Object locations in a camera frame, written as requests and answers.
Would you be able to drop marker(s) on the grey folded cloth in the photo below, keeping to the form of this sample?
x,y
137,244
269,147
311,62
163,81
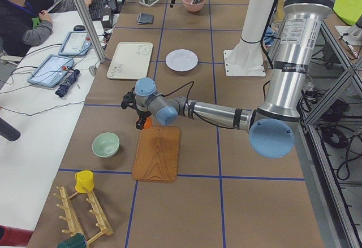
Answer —
x,y
144,18

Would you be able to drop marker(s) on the white camera pole base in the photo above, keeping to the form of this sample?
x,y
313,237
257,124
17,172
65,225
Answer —
x,y
246,58

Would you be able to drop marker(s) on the black computer mouse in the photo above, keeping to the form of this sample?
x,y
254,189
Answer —
x,y
79,28

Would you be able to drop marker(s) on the pink bowl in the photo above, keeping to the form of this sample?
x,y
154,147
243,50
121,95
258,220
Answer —
x,y
192,8

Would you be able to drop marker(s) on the orange fruit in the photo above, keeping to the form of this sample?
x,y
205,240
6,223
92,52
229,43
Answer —
x,y
148,123

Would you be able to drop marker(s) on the person in black hoodie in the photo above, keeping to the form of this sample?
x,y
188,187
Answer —
x,y
27,23

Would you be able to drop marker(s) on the white wire cup rack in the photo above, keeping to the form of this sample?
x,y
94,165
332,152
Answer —
x,y
148,3

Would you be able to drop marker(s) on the folded navy umbrella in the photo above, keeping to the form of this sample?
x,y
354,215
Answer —
x,y
69,81

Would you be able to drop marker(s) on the teach pendant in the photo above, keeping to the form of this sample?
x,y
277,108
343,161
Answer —
x,y
76,43
51,71

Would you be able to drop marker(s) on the dark green mug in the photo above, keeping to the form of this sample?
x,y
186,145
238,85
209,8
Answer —
x,y
76,241

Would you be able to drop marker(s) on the lower teach pendant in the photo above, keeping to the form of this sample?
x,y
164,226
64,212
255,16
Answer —
x,y
51,71

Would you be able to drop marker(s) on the yellow mug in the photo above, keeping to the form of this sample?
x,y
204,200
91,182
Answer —
x,y
84,181

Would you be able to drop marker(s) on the black keyboard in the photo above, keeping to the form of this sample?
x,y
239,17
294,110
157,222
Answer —
x,y
99,10

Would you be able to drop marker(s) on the white plate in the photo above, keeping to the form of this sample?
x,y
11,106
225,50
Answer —
x,y
181,60

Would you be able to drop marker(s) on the cream bear tray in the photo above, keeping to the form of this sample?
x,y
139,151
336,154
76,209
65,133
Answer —
x,y
130,61

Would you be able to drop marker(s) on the wooden mug rack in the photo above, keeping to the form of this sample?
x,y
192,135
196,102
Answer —
x,y
83,214

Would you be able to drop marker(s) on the wooden cutting board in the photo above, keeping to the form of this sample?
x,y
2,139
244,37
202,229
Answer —
x,y
157,154

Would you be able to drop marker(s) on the green bowl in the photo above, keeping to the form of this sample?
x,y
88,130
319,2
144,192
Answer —
x,y
106,145

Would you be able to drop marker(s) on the red cylinder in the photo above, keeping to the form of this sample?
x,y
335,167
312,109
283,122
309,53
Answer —
x,y
15,237

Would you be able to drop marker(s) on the upper teach pendant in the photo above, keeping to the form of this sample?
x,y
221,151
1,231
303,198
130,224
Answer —
x,y
76,43

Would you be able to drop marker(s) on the aluminium frame post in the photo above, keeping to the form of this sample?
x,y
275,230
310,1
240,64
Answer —
x,y
88,23

